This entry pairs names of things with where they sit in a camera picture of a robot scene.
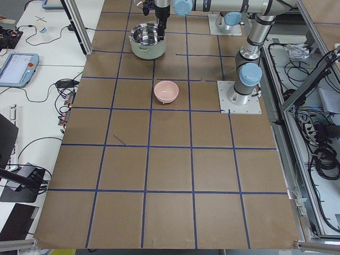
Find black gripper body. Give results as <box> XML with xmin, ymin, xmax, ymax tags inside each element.
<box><xmin>155</xmin><ymin>5</ymin><xmax>170</xmax><ymax>21</ymax></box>

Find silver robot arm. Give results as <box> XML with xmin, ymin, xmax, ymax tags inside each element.
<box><xmin>220</xmin><ymin>12</ymin><xmax>242</xmax><ymax>30</ymax></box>
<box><xmin>143</xmin><ymin>1</ymin><xmax>297</xmax><ymax>106</ymax></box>

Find pale green electric pot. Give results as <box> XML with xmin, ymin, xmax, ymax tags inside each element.
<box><xmin>129</xmin><ymin>21</ymin><xmax>167</xmax><ymax>60</ymax></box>

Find pink bowl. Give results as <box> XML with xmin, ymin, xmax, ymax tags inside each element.
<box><xmin>154</xmin><ymin>81</ymin><xmax>179</xmax><ymax>104</ymax></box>

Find black power adapter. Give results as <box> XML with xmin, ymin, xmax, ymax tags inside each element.
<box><xmin>55</xmin><ymin>79</ymin><xmax>79</xmax><ymax>89</ymax></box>

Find blue teach pendant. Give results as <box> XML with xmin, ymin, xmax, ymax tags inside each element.
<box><xmin>42</xmin><ymin>0</ymin><xmax>63</xmax><ymax>10</ymax></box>
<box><xmin>1</xmin><ymin>53</ymin><xmax>39</xmax><ymax>88</ymax></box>

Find paper cup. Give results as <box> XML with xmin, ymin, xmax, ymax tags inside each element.
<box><xmin>36</xmin><ymin>21</ymin><xmax>47</xmax><ymax>33</ymax></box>

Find crumpled white paper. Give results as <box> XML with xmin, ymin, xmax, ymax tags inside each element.
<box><xmin>284</xmin><ymin>43</ymin><xmax>310</xmax><ymax>59</ymax></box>

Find white keyboard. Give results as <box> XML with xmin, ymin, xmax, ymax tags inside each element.
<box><xmin>1</xmin><ymin>104</ymin><xmax>19</xmax><ymax>171</ymax></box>

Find black laptop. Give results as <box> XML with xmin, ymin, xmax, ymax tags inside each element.
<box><xmin>0</xmin><ymin>114</ymin><xmax>19</xmax><ymax>169</ymax></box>

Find black monitor stand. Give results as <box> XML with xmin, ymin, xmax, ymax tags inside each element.
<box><xmin>1</xmin><ymin>163</ymin><xmax>46</xmax><ymax>203</ymax></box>

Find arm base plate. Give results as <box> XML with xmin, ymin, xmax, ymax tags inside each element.
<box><xmin>208</xmin><ymin>14</ymin><xmax>242</xmax><ymax>36</ymax></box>
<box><xmin>217</xmin><ymin>81</ymin><xmax>262</xmax><ymax>115</ymax></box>

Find aluminium frame post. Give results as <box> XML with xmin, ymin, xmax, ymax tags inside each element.
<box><xmin>61</xmin><ymin>0</ymin><xmax>93</xmax><ymax>56</ymax></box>

